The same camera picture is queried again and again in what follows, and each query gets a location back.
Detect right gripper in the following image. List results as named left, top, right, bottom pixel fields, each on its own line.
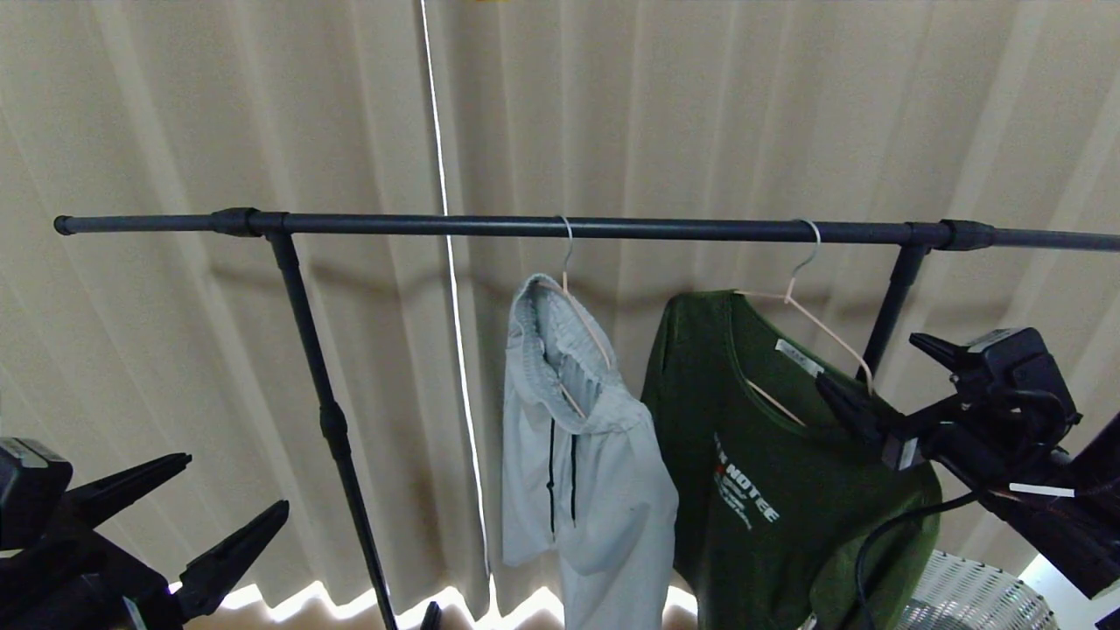
left=880, top=392, right=991, bottom=473

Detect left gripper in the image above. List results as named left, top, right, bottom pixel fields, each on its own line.
left=0, top=451, right=292, bottom=630

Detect pink clothes hanger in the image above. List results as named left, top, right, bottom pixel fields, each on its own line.
left=733, top=218, right=877, bottom=430
left=532, top=215, right=615, bottom=423

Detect green printed garment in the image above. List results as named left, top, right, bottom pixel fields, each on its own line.
left=640, top=290, right=945, bottom=630

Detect pale grey shorts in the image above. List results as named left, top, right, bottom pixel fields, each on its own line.
left=500, top=272, right=682, bottom=630

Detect white laundry basket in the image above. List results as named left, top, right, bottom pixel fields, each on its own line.
left=899, top=549, right=1061, bottom=630

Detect black clothes rack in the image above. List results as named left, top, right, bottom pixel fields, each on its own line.
left=53, top=206, right=1120, bottom=630

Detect beige curtain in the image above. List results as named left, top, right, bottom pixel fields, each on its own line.
left=0, top=0, right=1120, bottom=618

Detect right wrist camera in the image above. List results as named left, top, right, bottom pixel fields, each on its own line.
left=909, top=327, right=1082, bottom=458

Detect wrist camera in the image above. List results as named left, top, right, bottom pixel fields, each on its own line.
left=909, top=327, right=1082, bottom=458
left=0, top=437, right=74, bottom=553

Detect black cable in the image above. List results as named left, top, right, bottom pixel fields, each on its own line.
left=853, top=490, right=983, bottom=630

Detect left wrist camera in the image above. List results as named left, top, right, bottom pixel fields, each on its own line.
left=0, top=437, right=74, bottom=553

